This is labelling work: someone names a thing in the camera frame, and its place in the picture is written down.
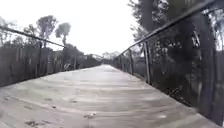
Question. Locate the wooden boardwalk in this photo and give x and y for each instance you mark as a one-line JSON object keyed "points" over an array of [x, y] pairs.
{"points": [[100, 96]]}

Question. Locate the metal mesh railing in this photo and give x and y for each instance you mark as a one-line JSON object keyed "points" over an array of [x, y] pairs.
{"points": [[180, 63], [30, 63]]}

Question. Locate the tall dark trees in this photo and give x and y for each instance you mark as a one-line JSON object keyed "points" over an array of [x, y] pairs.
{"points": [[173, 26]]}

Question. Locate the trees behind railing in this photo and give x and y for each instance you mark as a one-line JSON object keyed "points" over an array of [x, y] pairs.
{"points": [[46, 28]]}

